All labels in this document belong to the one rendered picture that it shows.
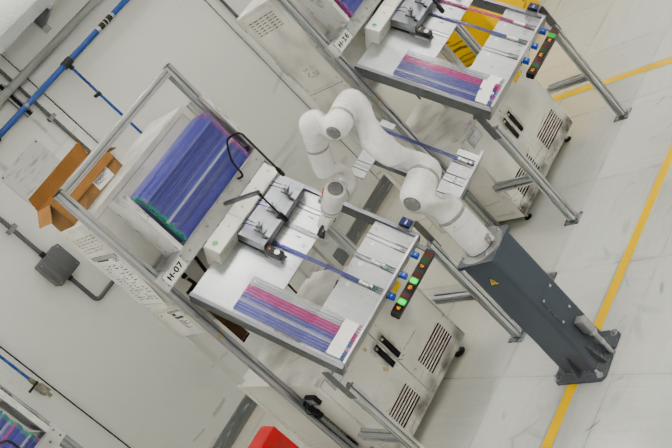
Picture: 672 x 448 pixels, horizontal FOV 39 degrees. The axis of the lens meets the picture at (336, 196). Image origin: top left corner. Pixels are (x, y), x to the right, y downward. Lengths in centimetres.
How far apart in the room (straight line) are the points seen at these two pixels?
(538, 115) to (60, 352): 282
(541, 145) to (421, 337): 134
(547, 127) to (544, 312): 171
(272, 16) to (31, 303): 196
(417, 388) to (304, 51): 173
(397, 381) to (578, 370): 82
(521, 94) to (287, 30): 129
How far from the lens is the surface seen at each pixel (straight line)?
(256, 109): 604
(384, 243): 400
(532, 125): 512
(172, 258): 390
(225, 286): 394
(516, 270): 364
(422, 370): 438
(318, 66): 480
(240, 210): 403
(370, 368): 420
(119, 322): 541
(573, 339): 383
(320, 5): 466
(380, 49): 474
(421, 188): 340
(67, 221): 412
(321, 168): 356
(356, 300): 386
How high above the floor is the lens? 242
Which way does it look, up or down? 20 degrees down
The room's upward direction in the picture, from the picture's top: 45 degrees counter-clockwise
